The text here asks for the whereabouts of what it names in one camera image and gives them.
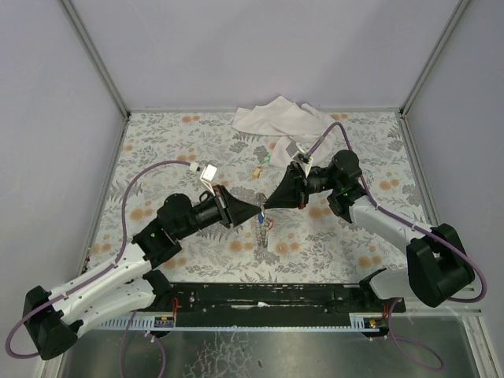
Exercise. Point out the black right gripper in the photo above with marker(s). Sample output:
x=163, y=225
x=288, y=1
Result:
x=297, y=186

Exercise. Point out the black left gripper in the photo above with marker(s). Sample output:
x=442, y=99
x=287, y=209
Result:
x=224, y=206

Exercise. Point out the white disc with keyrings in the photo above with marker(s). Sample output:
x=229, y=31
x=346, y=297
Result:
x=262, y=233

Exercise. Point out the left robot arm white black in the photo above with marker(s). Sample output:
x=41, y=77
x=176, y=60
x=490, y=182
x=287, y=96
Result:
x=55, y=319

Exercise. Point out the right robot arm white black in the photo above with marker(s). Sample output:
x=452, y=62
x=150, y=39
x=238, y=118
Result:
x=436, y=264

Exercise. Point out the green tagged key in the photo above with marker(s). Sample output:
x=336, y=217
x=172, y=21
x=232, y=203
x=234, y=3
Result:
x=265, y=161

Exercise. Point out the white crumpled cloth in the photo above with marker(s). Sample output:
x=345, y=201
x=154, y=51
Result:
x=285, y=120

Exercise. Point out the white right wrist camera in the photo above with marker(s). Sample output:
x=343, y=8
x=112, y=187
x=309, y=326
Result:
x=300, y=156

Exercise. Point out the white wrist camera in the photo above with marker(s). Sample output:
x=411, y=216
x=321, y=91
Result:
x=206, y=173
x=300, y=156

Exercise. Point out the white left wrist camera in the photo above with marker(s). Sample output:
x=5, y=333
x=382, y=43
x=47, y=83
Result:
x=206, y=173

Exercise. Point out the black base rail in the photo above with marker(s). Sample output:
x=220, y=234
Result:
x=286, y=300

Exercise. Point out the white slotted cable duct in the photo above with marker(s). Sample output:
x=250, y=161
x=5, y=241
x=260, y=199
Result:
x=319, y=322

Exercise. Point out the grey aluminium corner post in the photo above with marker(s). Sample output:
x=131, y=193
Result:
x=441, y=43

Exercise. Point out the grey left corner post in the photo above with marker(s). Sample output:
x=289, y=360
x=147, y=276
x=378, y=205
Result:
x=78, y=26

